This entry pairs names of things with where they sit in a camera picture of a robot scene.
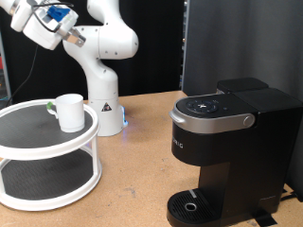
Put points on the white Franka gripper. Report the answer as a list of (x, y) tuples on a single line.
[(42, 34)]

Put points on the black Keurig coffee machine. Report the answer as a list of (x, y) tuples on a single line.
[(252, 157)]

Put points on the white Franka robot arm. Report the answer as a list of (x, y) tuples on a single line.
[(104, 94)]

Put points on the black Keurig drip tray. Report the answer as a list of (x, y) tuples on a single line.
[(180, 201)]

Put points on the black backdrop curtain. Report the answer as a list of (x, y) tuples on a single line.
[(157, 47)]

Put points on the grey shelf edge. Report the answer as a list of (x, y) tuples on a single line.
[(3, 78)]

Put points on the white two-tier turntable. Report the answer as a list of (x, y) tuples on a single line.
[(31, 126)]

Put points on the grey backdrop curtain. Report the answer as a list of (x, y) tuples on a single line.
[(236, 31)]

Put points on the blue-mounted wrist camera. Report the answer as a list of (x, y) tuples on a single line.
[(58, 12)]

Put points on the metal curtain frame post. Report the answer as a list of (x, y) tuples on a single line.
[(184, 31)]

